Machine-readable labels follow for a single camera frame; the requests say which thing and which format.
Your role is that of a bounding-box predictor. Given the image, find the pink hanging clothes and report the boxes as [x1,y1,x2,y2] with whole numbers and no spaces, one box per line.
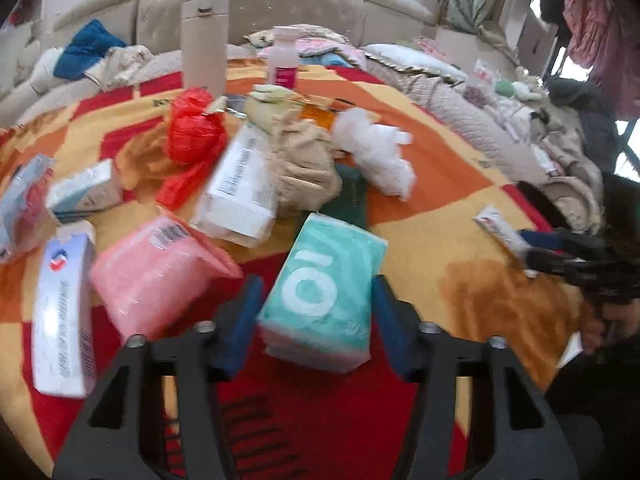
[562,0,640,117]

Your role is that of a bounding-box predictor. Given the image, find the dark green booklet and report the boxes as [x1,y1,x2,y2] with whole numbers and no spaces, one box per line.
[320,162,372,234]

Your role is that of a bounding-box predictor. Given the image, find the red plastic bag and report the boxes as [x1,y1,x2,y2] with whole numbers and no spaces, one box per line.
[156,86,229,211]

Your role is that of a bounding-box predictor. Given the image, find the beige thermos bottle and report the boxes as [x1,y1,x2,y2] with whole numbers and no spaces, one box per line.
[180,0,229,99]

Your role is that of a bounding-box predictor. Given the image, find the clear plastic package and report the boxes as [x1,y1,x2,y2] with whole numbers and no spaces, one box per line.
[0,154,58,266]

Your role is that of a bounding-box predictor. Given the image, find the silver foil wrapper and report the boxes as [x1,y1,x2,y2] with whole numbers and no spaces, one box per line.
[210,94,252,117]

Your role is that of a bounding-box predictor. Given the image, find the red and orange printed blanket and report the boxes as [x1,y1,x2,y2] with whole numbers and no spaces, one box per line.
[0,57,596,480]

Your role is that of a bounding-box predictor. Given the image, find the orange wrapper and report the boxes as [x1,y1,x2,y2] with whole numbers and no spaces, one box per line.
[302,102,342,132]

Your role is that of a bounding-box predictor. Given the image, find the teal tissue pack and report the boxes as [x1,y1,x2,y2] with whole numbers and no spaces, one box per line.
[256,212,389,374]

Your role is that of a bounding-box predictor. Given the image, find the person's right forearm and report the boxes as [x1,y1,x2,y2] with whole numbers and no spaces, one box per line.
[544,332,640,480]

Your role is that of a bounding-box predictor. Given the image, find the pink plastic pack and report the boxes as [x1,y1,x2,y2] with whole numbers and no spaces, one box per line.
[90,210,245,344]

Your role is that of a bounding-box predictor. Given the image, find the white box with round logo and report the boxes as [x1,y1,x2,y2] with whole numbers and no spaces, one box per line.
[31,220,99,400]

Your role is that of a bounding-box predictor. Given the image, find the blue cloth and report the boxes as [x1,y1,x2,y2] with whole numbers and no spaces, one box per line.
[54,20,129,81]

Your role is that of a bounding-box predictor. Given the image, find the long white barcode box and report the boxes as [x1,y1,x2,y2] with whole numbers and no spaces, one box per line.
[190,122,281,249]

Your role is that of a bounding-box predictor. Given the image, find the floral pillow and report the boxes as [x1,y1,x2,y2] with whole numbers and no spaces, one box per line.
[245,27,367,69]

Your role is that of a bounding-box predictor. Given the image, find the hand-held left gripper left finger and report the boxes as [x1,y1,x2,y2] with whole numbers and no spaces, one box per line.
[52,275,266,480]

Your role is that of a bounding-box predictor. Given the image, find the pale yellow wrapper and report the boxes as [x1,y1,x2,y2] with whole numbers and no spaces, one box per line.
[248,84,306,107]

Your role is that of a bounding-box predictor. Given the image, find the white bottle with pink label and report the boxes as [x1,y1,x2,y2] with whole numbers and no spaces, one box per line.
[269,26,301,89]

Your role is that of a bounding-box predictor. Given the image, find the white crumpled plastic bag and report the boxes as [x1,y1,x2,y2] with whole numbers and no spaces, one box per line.
[331,107,418,201]

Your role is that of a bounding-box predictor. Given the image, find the dark clothes pile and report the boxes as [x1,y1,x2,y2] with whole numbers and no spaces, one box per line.
[547,77,622,172]

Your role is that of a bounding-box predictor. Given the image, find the white ruffled pillow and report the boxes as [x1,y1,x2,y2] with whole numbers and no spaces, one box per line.
[362,43,469,84]

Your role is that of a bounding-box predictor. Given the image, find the small white packet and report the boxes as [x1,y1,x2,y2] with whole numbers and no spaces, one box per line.
[472,204,531,257]

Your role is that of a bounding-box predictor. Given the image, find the beige crumpled cloth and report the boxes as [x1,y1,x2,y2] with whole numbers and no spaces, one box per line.
[250,97,344,219]

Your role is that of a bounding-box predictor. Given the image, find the person's right hand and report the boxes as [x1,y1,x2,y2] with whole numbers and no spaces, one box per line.
[580,302,640,357]

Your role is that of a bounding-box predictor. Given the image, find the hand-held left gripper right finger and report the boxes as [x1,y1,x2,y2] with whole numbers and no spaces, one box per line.
[372,275,581,480]

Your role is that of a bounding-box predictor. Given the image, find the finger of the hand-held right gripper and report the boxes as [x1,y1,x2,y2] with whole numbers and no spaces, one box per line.
[525,249,588,282]
[517,227,608,257]

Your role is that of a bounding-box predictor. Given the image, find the beige quilted bedspread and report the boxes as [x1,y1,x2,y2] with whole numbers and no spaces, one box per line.
[390,67,547,187]

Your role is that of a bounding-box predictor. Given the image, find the small blue and white box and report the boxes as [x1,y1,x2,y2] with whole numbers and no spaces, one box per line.
[46,158,124,221]

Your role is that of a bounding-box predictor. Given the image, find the cream patterned cloth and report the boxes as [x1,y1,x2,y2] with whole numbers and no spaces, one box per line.
[85,46,154,92]

